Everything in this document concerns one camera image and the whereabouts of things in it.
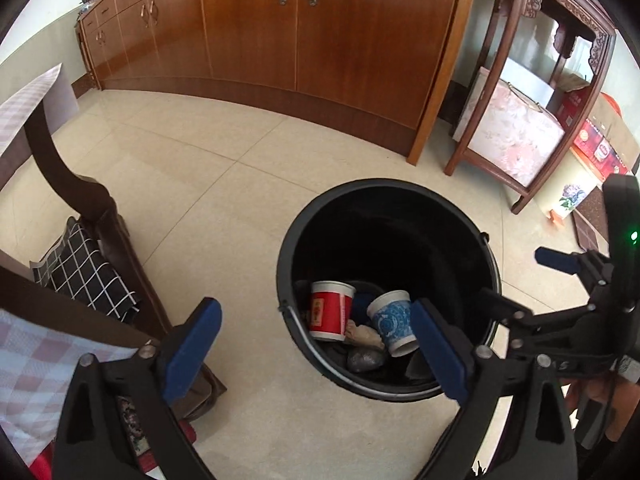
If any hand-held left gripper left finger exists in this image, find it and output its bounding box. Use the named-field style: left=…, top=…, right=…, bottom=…
left=52, top=297, right=223, bottom=480

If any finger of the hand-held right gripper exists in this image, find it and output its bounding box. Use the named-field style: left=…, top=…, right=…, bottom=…
left=534, top=246, right=613, bottom=286
left=479, top=287, right=601, bottom=341

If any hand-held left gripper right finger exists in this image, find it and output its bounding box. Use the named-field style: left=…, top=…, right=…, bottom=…
left=410, top=297, right=581, bottom=480

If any blue patterned paper cup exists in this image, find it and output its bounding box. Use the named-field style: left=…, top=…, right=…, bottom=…
left=366, top=290, right=420, bottom=358

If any white plastic bag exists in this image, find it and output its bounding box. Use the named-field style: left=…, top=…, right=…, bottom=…
left=346, top=347, right=388, bottom=373

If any beige paper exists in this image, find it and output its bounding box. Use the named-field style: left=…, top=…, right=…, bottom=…
left=344, top=321, right=386, bottom=351

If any red paper cup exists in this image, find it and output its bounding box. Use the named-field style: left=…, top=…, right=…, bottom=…
left=307, top=280, right=357, bottom=343

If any black plastic bucket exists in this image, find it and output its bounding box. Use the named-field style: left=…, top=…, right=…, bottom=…
left=276, top=178, right=502, bottom=402

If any person's right hand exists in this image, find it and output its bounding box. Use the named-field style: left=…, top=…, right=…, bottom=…
left=562, top=372, right=618, bottom=446

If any brown floor mat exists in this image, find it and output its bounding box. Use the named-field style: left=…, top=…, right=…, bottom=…
left=570, top=187, right=613, bottom=253

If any white floral bucket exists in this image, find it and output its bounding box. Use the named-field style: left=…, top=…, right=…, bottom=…
left=540, top=152, right=601, bottom=218

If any red patterned rug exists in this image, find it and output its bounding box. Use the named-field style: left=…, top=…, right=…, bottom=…
left=117, top=395, right=201, bottom=480

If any red printed carton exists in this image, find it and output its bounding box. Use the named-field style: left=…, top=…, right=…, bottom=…
left=555, top=85, right=630, bottom=179

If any pink floral box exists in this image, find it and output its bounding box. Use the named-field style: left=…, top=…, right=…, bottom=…
left=452, top=66, right=566, bottom=188

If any black white grid cloth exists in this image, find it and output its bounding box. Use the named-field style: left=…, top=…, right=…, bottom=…
left=30, top=216, right=143, bottom=326

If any white box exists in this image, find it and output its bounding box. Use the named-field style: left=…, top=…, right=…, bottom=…
left=500, top=57, right=556, bottom=111

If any dark wooden coffee table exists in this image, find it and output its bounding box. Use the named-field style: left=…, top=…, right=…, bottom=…
left=0, top=110, right=228, bottom=426

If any carved wooden stand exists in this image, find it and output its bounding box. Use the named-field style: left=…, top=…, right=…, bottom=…
left=445, top=0, right=618, bottom=215

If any wooden sideboard cabinet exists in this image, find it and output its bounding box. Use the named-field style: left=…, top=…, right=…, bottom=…
left=75, top=0, right=482, bottom=166

